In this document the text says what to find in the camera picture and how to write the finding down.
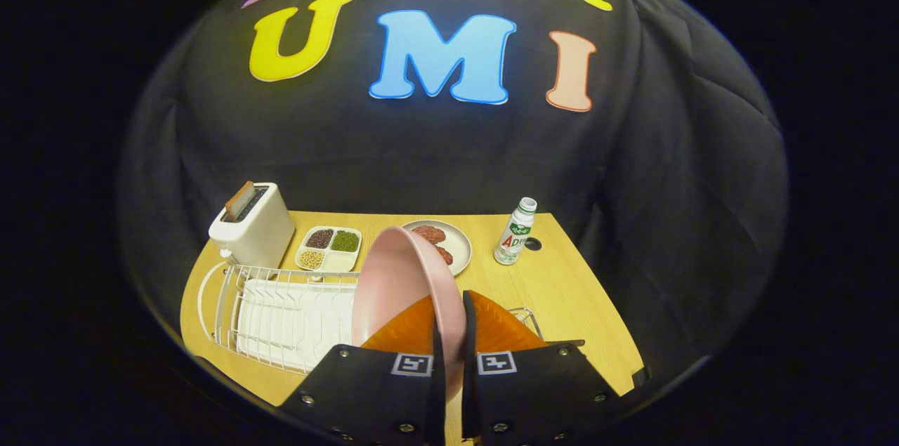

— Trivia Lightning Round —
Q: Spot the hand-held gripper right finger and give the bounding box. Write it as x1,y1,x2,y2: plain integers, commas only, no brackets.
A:
461,290,619,444

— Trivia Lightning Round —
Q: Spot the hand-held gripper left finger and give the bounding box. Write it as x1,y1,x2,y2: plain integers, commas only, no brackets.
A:
281,295,447,446

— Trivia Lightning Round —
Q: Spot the pink plate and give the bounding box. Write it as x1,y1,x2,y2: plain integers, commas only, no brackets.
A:
351,226,468,401

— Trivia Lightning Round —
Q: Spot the white wire dish rack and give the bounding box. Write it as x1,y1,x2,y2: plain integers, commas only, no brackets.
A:
198,262,362,374

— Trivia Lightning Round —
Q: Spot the beige round plate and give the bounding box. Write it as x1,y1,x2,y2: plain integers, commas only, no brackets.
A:
400,220,473,277

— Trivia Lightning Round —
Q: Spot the white divided bean dish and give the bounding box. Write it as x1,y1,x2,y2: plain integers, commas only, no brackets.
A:
295,225,363,273

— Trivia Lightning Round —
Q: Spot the white drip tray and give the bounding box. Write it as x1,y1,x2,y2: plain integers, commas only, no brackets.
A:
235,279,359,371

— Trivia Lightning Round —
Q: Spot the white green label bottle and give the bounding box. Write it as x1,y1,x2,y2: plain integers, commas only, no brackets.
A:
493,197,538,265

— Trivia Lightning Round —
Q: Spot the white toaster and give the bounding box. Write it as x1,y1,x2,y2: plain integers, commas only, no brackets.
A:
209,183,296,269

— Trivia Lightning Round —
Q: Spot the black backdrop cloth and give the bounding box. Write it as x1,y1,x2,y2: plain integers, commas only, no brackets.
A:
119,0,789,391

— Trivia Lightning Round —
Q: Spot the toast bread slice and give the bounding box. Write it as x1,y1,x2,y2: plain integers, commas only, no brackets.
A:
225,181,256,216

